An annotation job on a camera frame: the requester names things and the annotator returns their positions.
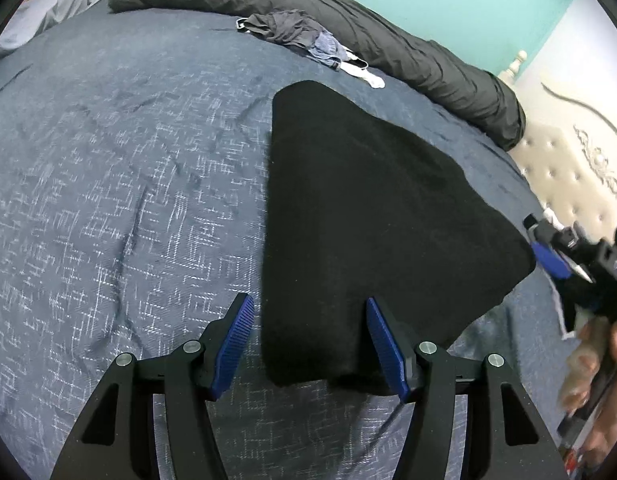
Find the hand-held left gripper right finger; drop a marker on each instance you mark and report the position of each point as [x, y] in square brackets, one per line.
[386, 345]

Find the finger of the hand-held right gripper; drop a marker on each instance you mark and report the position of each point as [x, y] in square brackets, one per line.
[540, 227]
[553, 262]

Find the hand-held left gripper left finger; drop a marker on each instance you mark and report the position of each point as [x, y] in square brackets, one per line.
[233, 340]

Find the black garment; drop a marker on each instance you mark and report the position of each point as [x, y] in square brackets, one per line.
[363, 210]

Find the person's right hand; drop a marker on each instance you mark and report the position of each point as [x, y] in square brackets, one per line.
[603, 410]

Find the beige tufted headboard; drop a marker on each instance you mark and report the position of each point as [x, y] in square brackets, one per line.
[563, 170]

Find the bed with blue cover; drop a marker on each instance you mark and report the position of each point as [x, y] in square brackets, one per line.
[113, 185]

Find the dark grey rolled comforter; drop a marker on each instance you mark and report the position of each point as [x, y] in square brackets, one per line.
[413, 60]

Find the white sock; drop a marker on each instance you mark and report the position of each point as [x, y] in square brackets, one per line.
[371, 80]

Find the blue crumpled garment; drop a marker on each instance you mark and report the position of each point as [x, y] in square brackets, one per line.
[326, 47]

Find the dark grey crumpled garment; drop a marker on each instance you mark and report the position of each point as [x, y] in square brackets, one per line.
[283, 27]

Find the light grey blanket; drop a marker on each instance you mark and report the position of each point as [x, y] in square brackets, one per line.
[48, 15]

